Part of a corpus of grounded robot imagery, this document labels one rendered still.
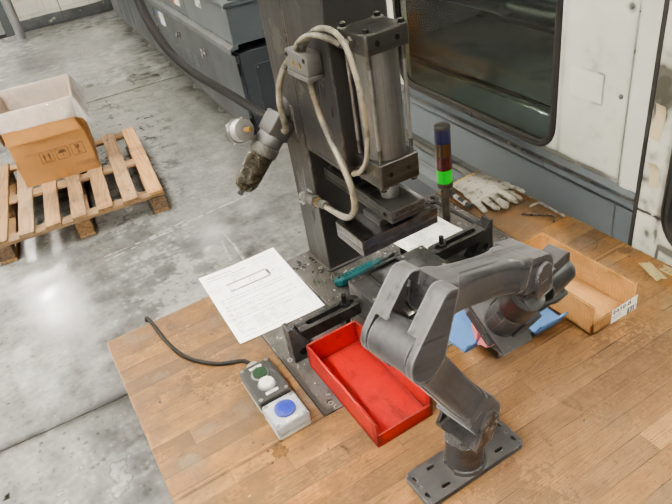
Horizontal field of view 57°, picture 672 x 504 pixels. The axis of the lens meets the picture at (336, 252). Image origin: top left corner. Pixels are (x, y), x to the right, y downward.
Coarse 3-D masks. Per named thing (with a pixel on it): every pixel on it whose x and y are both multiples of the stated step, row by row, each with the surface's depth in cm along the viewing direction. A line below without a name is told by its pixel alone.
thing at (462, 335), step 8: (464, 312) 119; (456, 320) 117; (464, 320) 117; (456, 328) 116; (464, 328) 115; (456, 336) 114; (464, 336) 114; (472, 336) 113; (456, 344) 112; (464, 344) 112; (472, 344) 108; (464, 352) 111
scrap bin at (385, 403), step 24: (336, 336) 125; (312, 360) 122; (336, 360) 126; (360, 360) 125; (336, 384) 114; (360, 384) 119; (384, 384) 118; (408, 384) 115; (360, 408) 107; (384, 408) 114; (408, 408) 113; (384, 432) 106
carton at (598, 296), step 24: (528, 240) 138; (552, 240) 138; (576, 264) 134; (600, 264) 128; (576, 288) 133; (600, 288) 131; (624, 288) 125; (576, 312) 123; (600, 312) 126; (624, 312) 124
